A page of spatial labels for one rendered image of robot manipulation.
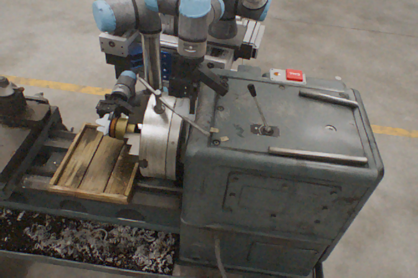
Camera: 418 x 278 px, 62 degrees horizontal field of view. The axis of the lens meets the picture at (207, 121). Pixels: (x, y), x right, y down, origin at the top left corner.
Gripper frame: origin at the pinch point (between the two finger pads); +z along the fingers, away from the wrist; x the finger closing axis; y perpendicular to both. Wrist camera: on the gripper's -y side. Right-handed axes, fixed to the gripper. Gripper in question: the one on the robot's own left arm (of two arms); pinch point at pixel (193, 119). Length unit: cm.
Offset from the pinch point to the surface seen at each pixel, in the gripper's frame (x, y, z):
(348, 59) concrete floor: -291, -140, 66
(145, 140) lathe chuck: -3.2, 14.9, 11.7
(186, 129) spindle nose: -10.8, 2.8, 10.1
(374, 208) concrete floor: -101, -123, 110
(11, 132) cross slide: -20, 73, 29
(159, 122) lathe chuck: -6.9, 11.4, 6.5
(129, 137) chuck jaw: -11.4, 22.7, 17.3
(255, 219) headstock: -1.6, -25.1, 37.8
